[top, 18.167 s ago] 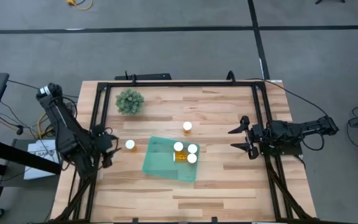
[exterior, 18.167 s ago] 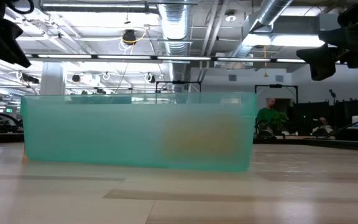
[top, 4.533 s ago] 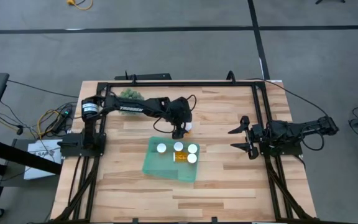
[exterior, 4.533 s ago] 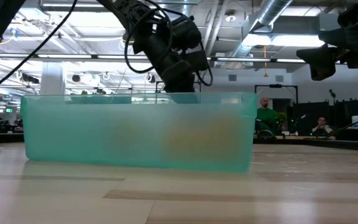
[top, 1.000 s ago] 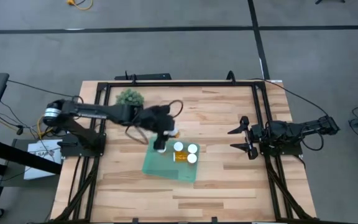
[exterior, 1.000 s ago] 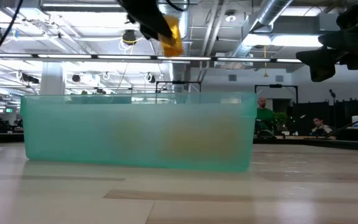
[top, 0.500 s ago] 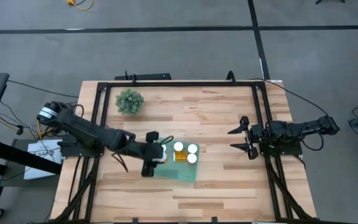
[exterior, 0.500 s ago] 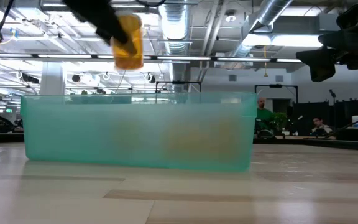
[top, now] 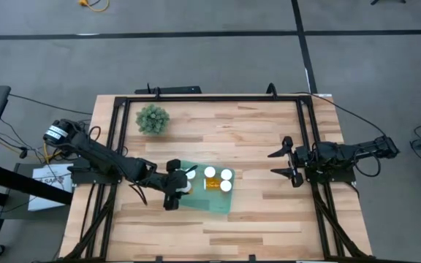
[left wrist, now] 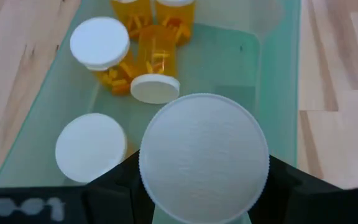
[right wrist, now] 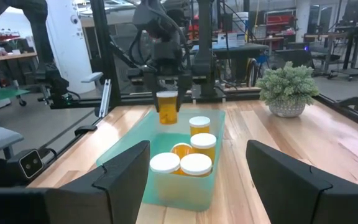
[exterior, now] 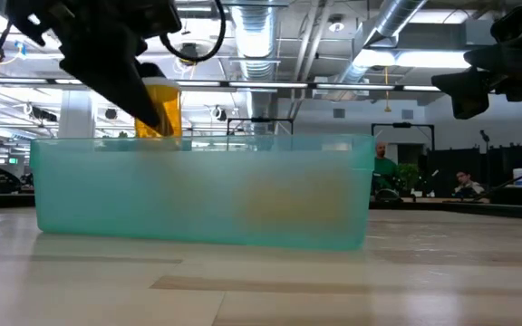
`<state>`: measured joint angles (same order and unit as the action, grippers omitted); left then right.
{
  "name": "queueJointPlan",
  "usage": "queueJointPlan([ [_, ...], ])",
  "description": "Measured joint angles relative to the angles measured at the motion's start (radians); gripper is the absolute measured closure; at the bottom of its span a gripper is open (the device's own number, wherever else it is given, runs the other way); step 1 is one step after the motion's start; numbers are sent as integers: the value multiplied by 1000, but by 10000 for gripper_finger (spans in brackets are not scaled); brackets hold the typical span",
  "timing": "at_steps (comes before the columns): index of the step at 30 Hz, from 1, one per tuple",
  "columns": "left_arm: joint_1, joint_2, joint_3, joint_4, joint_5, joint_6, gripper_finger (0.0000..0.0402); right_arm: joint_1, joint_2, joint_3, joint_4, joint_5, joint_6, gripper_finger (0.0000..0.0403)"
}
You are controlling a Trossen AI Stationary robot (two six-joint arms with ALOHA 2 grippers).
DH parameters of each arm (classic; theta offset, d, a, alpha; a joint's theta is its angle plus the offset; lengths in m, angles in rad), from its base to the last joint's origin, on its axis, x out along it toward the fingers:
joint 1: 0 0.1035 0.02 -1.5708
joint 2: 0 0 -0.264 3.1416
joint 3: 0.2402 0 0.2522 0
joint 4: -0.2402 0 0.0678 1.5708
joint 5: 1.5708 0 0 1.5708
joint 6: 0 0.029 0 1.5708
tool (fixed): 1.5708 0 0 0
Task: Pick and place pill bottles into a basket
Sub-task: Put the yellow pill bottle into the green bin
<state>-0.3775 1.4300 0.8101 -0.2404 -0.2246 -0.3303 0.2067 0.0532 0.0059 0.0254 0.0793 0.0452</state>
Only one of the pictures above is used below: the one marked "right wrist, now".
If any green board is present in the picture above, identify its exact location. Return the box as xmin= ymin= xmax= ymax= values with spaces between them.
xmin=0 ymin=88 xmax=30 ymax=100

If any green plant in patterned pot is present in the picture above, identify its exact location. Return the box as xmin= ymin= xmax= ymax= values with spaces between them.
xmin=255 ymin=61 xmax=320 ymax=118

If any teal translucent plastic basket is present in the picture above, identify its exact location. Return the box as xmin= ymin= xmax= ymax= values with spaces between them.
xmin=95 ymin=108 xmax=226 ymax=212

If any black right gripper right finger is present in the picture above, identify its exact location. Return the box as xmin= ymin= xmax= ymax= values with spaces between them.
xmin=246 ymin=139 xmax=358 ymax=224

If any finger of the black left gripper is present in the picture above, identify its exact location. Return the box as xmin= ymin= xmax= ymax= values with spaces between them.
xmin=144 ymin=73 xmax=161 ymax=113
xmin=176 ymin=73 xmax=193 ymax=112

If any black table frame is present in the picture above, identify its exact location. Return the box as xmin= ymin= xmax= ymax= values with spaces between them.
xmin=26 ymin=88 xmax=358 ymax=187

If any black vertical frame post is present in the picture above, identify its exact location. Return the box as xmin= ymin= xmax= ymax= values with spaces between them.
xmin=89 ymin=0 xmax=122 ymax=106

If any black background table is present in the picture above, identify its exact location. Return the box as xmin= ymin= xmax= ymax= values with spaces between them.
xmin=191 ymin=42 xmax=270 ymax=60

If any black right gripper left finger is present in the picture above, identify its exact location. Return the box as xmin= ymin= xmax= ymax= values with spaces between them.
xmin=0 ymin=140 xmax=151 ymax=224

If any white building pillar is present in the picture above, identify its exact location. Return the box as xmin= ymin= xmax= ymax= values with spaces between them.
xmin=46 ymin=0 xmax=96 ymax=94

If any small grey camera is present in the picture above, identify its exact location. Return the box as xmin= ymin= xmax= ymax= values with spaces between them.
xmin=19 ymin=149 xmax=45 ymax=179

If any black diagonal frame strut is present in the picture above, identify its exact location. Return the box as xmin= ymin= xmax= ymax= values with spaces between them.
xmin=109 ymin=42 xmax=142 ymax=69

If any white container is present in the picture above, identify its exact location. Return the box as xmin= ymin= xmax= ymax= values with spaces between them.
xmin=232 ymin=11 xmax=249 ymax=34

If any black table edge clip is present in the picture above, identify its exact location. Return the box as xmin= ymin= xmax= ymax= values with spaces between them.
xmin=74 ymin=124 xmax=98 ymax=137

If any silver aluminium bracket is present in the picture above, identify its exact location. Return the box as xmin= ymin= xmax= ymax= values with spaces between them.
xmin=99 ymin=78 xmax=112 ymax=118

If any orange pill bottle white cap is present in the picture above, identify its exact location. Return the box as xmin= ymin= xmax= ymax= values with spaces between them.
xmin=155 ymin=90 xmax=179 ymax=126
xmin=188 ymin=116 xmax=211 ymax=137
xmin=149 ymin=152 xmax=181 ymax=175
xmin=180 ymin=152 xmax=213 ymax=177
xmin=170 ymin=142 xmax=194 ymax=159
xmin=190 ymin=133 xmax=218 ymax=164

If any red shelf unit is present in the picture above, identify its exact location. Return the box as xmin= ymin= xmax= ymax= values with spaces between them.
xmin=264 ymin=9 xmax=295 ymax=37

